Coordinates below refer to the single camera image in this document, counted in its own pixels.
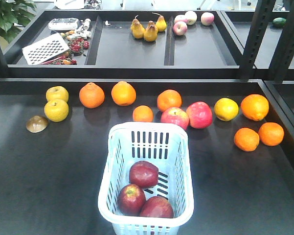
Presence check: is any light blue plastic basket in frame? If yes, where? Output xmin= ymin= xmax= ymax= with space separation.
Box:
xmin=98 ymin=122 xmax=194 ymax=235

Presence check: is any dark red apple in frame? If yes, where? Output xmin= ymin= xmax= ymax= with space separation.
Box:
xmin=129 ymin=161 xmax=158 ymax=189
xmin=139 ymin=196 xmax=174 ymax=218
xmin=117 ymin=184 xmax=146 ymax=216

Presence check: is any dark red apple front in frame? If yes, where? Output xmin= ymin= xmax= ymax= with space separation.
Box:
xmin=117 ymin=184 xmax=146 ymax=216

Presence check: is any small orange centre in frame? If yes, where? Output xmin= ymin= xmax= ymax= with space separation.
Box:
xmin=132 ymin=105 xmax=154 ymax=122

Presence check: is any small orange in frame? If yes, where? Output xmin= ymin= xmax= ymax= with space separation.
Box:
xmin=258 ymin=122 xmax=284 ymax=146
xmin=234 ymin=127 xmax=260 ymax=152
xmin=132 ymin=105 xmax=154 ymax=122

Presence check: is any pink red apple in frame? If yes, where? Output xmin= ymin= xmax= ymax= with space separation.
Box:
xmin=160 ymin=107 xmax=189 ymax=130

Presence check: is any orange behind pink apple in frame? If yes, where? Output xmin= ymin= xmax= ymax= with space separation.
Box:
xmin=157 ymin=89 xmax=182 ymax=112

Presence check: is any bumpy orange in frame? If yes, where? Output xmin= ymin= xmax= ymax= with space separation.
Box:
xmin=111 ymin=81 xmax=136 ymax=106
xmin=79 ymin=82 xmax=105 ymax=109

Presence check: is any red apple left tray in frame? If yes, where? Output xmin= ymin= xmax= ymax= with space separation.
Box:
xmin=186 ymin=101 xmax=213 ymax=129

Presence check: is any bumpy orange left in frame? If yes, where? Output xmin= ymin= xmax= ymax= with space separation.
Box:
xmin=79 ymin=82 xmax=105 ymax=109

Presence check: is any yellow round fruit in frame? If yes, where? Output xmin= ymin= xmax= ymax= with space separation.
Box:
xmin=214 ymin=97 xmax=239 ymax=121

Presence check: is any yellow apple front left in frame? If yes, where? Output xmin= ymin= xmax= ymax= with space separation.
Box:
xmin=44 ymin=99 xmax=69 ymax=122

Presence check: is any yellow apple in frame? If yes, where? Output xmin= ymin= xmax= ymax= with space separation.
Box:
xmin=45 ymin=86 xmax=69 ymax=102
xmin=44 ymin=99 xmax=69 ymax=122

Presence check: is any yellow apple back left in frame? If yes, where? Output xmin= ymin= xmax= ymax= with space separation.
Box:
xmin=45 ymin=86 xmax=69 ymax=102

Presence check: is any small orange left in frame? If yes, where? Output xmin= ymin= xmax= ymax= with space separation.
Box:
xmin=234 ymin=127 xmax=260 ymax=152

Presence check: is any large orange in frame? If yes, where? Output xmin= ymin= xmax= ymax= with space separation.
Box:
xmin=240 ymin=94 xmax=269 ymax=121

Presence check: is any brown half shell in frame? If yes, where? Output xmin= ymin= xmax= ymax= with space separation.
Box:
xmin=26 ymin=116 xmax=48 ymax=133

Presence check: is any small orange right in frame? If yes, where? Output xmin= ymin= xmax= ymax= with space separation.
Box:
xmin=258 ymin=122 xmax=284 ymax=146

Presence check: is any white perforated grater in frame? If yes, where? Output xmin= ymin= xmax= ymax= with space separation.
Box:
xmin=22 ymin=33 xmax=69 ymax=65

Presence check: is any potted green plant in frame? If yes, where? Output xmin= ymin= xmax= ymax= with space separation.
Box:
xmin=0 ymin=0 xmax=36 ymax=43

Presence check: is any black upright post left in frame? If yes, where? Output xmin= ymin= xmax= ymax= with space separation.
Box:
xmin=238 ymin=0 xmax=275 ymax=82

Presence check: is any black upright post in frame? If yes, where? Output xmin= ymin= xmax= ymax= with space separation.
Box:
xmin=268 ymin=1 xmax=294 ymax=83
xmin=238 ymin=0 xmax=275 ymax=82

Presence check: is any black upright post right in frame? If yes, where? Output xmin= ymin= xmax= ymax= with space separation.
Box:
xmin=268 ymin=1 xmax=294 ymax=83

